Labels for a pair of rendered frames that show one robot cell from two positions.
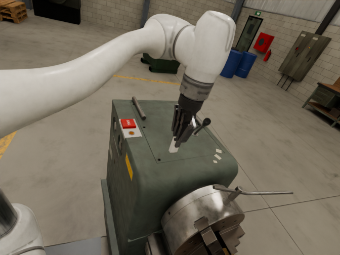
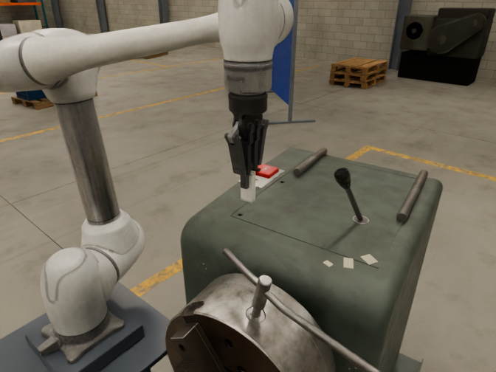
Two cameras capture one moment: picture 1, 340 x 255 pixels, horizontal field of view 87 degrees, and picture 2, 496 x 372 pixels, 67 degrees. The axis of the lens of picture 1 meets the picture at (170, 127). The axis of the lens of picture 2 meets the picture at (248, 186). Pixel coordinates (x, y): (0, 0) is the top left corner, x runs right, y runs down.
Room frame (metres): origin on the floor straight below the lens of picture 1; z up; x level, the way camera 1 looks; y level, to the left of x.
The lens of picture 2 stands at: (0.22, -0.69, 1.71)
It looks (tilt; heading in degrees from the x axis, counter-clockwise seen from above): 27 degrees down; 67
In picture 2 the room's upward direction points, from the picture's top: straight up
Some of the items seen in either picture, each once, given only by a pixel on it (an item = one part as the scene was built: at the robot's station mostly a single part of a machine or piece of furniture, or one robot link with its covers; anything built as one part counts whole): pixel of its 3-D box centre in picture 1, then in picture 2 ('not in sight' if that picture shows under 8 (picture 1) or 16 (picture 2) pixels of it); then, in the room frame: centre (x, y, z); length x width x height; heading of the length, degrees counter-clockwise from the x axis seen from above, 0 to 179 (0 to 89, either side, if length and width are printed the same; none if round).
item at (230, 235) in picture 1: (232, 235); not in sight; (0.39, -0.36, 1.09); 0.12 x 0.11 x 0.05; 124
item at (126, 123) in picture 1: (128, 124); (265, 172); (0.66, 0.19, 1.26); 0.06 x 0.06 x 0.02; 33
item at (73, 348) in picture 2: not in sight; (76, 326); (0.07, 0.25, 0.83); 0.22 x 0.18 x 0.06; 27
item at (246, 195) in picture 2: (175, 145); (246, 186); (0.50, -0.04, 1.35); 0.03 x 0.01 x 0.07; 123
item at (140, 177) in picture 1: (162, 156); (317, 259); (0.73, -0.01, 1.06); 0.59 x 0.48 x 0.39; 33
